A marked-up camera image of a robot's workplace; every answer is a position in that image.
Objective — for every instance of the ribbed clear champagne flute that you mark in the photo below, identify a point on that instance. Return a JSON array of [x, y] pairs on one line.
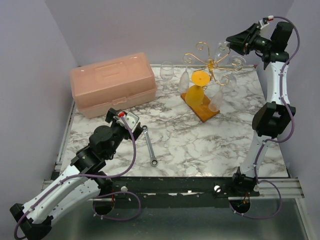
[[184, 81]]

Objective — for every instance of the silver ratchet wrench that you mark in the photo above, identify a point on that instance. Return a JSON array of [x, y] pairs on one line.
[[153, 159]]

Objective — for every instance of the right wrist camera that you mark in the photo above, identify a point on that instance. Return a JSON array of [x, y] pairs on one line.
[[265, 21]]

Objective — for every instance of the clear wine glass back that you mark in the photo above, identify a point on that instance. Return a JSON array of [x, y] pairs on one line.
[[166, 74]]

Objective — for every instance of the short clear goblet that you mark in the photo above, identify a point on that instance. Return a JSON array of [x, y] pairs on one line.
[[222, 53]]

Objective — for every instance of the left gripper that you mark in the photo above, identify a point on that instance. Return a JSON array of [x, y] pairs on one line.
[[112, 118]]

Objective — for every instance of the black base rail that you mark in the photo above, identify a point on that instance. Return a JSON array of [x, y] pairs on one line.
[[174, 192]]

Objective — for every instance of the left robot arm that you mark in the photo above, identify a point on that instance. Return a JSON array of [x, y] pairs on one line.
[[81, 180]]

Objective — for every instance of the yellow plastic wine glass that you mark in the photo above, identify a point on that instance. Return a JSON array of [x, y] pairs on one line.
[[195, 94]]

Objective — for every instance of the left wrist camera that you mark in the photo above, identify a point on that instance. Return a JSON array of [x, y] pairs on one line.
[[132, 120]]

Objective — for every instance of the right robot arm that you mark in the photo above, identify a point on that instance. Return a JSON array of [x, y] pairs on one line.
[[277, 113]]

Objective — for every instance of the gold wire glass rack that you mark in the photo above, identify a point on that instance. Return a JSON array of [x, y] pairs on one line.
[[209, 66]]

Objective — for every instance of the pink plastic storage box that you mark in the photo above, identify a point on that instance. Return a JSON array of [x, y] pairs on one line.
[[119, 83]]

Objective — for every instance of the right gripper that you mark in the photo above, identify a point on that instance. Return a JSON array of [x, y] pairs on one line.
[[241, 44]]

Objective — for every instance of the clear wine glass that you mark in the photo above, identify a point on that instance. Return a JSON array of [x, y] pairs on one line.
[[237, 63], [166, 74]]

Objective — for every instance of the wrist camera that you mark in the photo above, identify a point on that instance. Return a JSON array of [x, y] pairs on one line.
[[132, 120], [265, 21]]

